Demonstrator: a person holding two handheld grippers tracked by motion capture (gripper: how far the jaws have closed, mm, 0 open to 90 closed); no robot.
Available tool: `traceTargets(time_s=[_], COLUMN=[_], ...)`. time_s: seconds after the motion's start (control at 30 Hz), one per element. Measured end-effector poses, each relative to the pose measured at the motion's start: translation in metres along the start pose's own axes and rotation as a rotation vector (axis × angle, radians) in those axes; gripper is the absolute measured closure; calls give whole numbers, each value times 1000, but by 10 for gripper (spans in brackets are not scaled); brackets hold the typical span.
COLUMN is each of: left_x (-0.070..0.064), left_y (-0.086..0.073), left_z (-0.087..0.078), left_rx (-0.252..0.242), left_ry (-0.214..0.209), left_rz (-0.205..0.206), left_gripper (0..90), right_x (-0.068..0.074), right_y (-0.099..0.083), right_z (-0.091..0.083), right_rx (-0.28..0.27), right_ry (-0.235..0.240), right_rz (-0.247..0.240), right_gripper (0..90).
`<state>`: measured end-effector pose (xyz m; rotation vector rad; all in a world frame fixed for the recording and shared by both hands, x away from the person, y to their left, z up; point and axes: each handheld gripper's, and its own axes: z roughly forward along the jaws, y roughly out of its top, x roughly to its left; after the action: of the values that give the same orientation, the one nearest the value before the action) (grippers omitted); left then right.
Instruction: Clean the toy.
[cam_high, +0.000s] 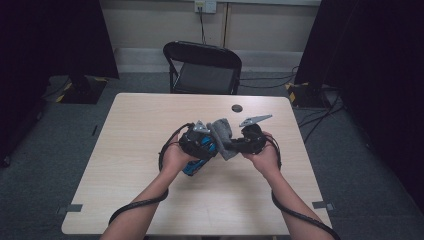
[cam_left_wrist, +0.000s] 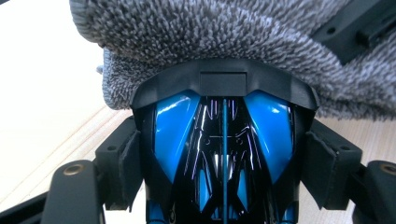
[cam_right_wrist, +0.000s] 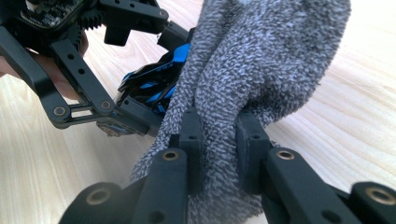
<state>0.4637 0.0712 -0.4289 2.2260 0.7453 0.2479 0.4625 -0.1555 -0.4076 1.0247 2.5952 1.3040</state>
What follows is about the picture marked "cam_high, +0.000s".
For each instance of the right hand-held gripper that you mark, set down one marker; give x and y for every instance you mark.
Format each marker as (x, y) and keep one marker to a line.
(253, 141)

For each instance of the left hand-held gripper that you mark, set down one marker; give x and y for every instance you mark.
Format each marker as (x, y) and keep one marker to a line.
(195, 146)

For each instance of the blue toy car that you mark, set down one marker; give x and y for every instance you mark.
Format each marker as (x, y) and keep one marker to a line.
(195, 166)

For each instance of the grey towel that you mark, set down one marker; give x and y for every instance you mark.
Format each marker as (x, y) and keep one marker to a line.
(223, 133)

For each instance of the person's right hand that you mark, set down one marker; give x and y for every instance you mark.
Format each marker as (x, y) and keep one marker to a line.
(266, 161)

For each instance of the person's left hand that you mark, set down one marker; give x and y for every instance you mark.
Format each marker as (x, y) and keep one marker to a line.
(173, 158)

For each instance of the dark table grommet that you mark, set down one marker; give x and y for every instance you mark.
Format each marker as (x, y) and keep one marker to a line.
(237, 108)

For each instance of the black folding chair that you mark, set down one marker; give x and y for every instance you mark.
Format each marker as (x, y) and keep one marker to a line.
(203, 78)

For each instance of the black stand base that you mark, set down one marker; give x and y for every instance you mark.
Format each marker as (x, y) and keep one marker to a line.
(306, 96)
(83, 91)

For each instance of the grey tape strip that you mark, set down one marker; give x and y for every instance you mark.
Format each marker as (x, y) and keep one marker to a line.
(71, 208)
(321, 205)

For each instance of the black curtain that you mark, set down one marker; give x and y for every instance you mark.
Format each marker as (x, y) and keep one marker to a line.
(373, 66)
(50, 50)

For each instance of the wall conduit pipe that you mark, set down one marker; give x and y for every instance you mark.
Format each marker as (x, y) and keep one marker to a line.
(226, 25)

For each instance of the white wall socket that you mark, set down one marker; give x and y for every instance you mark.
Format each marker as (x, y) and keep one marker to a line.
(205, 6)

